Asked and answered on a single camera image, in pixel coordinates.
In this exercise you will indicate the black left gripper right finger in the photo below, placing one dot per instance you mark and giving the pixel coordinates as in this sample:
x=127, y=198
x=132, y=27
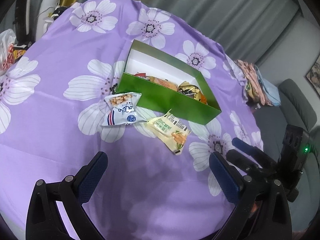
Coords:
x=271, y=221

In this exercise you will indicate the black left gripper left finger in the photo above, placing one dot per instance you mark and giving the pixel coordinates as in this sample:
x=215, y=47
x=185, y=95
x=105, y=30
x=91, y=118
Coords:
x=44, y=220

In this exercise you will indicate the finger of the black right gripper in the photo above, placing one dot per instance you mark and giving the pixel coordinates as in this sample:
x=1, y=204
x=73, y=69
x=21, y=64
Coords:
x=258, y=155
x=244, y=164

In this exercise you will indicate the yellow green snack packet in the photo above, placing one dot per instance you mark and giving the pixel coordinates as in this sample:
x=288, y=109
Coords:
x=170, y=130

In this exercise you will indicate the gold black snack packet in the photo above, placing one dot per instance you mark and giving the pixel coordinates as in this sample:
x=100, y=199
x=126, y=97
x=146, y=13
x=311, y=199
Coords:
x=190, y=90

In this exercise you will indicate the red snack packet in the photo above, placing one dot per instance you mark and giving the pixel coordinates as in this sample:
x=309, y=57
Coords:
x=141, y=75

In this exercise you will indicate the person's left hand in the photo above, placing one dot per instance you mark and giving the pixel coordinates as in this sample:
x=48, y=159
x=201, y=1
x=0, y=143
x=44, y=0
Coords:
x=255, y=207

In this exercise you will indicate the grey sofa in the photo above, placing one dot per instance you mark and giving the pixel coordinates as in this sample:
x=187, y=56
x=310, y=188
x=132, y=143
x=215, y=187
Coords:
x=294, y=110

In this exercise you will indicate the orange snack packet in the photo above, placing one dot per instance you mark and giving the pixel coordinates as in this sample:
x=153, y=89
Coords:
x=203, y=99

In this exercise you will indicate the framed landscape painting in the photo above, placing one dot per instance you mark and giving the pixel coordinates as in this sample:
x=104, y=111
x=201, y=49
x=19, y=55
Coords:
x=313, y=76

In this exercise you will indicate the pink patterned folded cloth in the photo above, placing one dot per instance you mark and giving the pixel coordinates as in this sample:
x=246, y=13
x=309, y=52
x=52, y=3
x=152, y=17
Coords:
x=258, y=89

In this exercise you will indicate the green cardboard box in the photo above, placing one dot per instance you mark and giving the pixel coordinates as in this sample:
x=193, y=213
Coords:
x=143, y=58

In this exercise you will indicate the beige snack packet in box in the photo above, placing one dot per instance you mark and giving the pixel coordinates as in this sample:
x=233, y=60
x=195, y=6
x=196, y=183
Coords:
x=163, y=82

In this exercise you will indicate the purple floral tablecloth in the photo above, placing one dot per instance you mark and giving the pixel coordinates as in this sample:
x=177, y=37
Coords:
x=52, y=107

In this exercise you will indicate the white blue peanut packet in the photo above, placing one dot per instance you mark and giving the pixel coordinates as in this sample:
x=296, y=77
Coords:
x=122, y=109

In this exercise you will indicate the grey curtain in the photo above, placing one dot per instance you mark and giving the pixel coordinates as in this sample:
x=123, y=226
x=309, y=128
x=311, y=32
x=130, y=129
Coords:
x=247, y=29

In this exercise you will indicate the white red plastic bag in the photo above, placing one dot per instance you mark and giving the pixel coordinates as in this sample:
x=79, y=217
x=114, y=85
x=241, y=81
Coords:
x=8, y=38

